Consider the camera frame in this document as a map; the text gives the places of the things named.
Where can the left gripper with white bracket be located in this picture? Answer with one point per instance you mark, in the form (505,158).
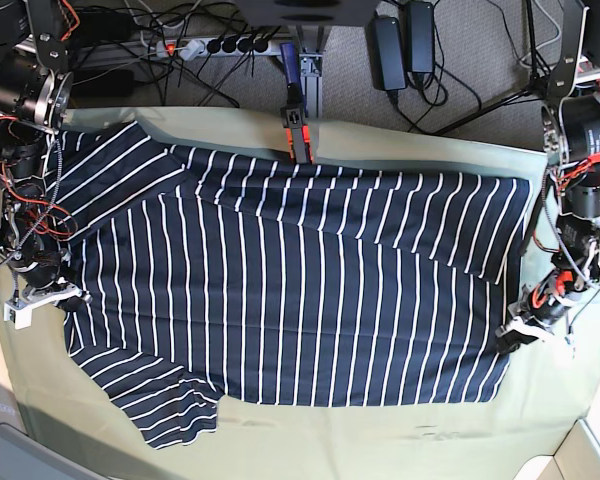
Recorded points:
(533,316)

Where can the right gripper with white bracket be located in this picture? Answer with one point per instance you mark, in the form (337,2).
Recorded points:
(43,278)

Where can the navy white striped T-shirt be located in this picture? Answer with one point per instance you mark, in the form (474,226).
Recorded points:
(215,274)

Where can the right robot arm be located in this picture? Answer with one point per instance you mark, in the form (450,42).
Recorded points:
(35,84)

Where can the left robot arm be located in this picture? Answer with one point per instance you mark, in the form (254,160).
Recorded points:
(570,189)

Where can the light green table cloth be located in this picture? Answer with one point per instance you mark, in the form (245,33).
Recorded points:
(48,406)

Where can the black box on floor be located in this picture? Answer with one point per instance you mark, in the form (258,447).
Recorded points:
(103,83)

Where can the black tripod stand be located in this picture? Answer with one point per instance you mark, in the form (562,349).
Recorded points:
(534,62)

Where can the white power strip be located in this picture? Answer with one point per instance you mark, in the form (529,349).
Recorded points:
(190,48)

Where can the blue orange centre clamp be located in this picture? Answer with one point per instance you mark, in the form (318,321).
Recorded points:
(294,113)

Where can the black power adapter brick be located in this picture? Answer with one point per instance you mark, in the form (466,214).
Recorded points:
(386,55)

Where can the grey aluminium frame post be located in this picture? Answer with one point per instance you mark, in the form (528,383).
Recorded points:
(311,41)

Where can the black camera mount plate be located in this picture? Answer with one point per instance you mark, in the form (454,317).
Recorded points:
(307,12)

